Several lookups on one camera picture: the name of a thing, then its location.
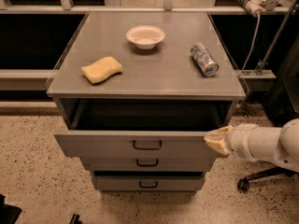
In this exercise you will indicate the cream foam covered gripper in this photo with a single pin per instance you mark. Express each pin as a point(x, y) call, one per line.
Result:
point(238, 142)

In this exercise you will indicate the grey top drawer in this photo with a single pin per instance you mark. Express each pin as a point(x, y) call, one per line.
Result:
point(137, 128)

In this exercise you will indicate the grey drawer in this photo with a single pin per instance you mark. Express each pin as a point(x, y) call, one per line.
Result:
point(197, 164)
point(137, 128)
point(147, 181)

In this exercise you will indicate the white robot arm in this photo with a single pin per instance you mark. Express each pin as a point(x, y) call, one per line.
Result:
point(251, 142)

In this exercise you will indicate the grey drawer cabinet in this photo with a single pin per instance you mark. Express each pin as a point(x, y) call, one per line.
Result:
point(167, 72)

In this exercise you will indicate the grey bottom drawer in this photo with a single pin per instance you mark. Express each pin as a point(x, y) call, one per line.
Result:
point(147, 181)

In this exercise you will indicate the grey middle drawer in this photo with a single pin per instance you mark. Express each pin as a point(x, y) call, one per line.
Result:
point(197, 164)

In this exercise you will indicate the silver blue soda can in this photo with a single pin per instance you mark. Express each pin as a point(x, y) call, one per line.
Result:
point(204, 60)

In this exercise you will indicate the yellow sponge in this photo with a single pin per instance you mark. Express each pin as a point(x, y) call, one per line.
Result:
point(101, 70)

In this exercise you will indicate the white power strip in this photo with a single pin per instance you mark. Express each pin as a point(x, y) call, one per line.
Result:
point(253, 7)

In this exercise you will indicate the black object bottom left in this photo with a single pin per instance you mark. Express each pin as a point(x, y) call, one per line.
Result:
point(8, 213)

